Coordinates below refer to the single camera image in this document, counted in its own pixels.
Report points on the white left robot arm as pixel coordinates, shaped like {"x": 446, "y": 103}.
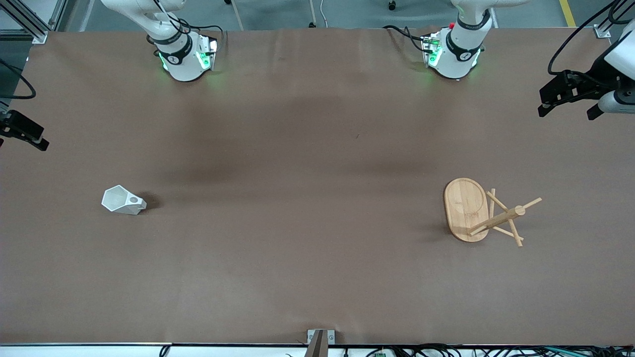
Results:
{"x": 459, "y": 57}

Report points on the aluminium frame corner profile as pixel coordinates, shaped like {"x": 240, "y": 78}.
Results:
{"x": 603, "y": 31}
{"x": 30, "y": 22}

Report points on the silver angle bracket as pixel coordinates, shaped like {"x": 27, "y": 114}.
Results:
{"x": 330, "y": 336}

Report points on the wooden cup rack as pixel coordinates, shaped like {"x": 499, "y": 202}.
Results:
{"x": 466, "y": 208}

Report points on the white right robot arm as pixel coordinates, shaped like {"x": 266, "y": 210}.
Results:
{"x": 181, "y": 59}

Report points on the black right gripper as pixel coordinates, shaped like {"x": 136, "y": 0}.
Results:
{"x": 20, "y": 125}

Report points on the aluminium profile post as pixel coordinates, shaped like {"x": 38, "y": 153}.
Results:
{"x": 317, "y": 345}

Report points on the white hexagonal cup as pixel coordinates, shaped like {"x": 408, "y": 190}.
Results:
{"x": 117, "y": 199}

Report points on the brown table cover sheet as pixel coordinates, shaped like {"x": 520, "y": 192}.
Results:
{"x": 317, "y": 208}

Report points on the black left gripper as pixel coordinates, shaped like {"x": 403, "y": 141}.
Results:
{"x": 597, "y": 71}

